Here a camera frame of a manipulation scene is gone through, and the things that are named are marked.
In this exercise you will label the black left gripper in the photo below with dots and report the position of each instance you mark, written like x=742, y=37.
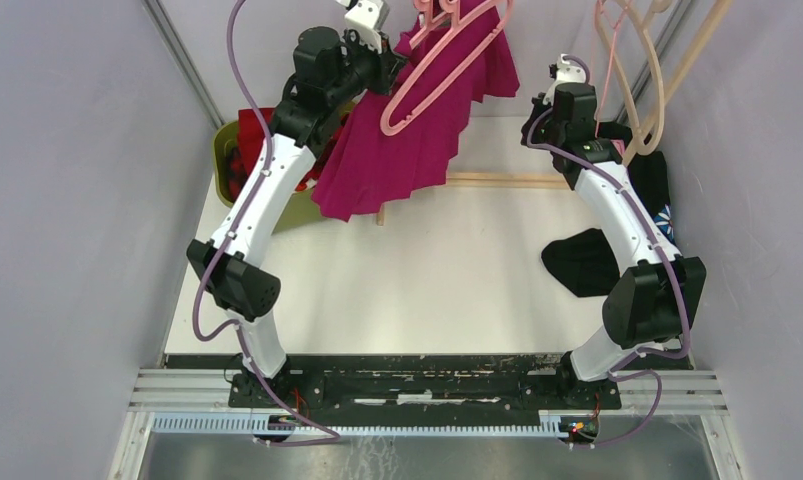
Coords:
x=387, y=64

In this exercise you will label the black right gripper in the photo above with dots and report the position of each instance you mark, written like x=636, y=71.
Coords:
x=539, y=109

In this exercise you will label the pink hanger of magenta skirt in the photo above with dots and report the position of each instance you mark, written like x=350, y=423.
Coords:
x=432, y=15

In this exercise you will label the magenta pleated skirt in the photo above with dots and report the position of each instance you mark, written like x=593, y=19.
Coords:
x=368, y=168

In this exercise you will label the pink wire hanger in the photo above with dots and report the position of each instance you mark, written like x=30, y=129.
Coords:
x=608, y=32

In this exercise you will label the red dress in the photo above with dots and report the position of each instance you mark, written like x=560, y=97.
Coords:
x=250, y=138

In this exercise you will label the beige plastic hanger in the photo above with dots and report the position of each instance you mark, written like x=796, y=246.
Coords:
x=647, y=130

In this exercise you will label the red navy plaid skirt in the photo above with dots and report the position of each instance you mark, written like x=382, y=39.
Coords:
x=235, y=173

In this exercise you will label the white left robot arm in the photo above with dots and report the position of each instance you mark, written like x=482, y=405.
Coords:
x=331, y=68

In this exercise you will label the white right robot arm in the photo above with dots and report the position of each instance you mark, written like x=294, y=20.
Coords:
x=652, y=307

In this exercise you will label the pink cloth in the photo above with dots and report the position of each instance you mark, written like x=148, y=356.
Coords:
x=619, y=146

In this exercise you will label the wooden clothes rack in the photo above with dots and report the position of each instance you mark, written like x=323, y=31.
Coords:
x=706, y=30

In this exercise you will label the olive green plastic basket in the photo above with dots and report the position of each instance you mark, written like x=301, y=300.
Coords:
x=300, y=210

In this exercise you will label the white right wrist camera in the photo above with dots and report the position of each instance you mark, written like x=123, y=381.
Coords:
x=569, y=69

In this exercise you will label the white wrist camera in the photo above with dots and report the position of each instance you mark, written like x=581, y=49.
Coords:
x=364, y=20
x=569, y=69

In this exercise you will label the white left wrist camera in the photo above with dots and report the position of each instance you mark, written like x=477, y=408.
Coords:
x=364, y=20

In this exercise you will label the aluminium corner rail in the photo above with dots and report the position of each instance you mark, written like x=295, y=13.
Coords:
x=180, y=54

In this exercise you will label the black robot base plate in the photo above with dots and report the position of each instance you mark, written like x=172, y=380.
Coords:
x=407, y=391

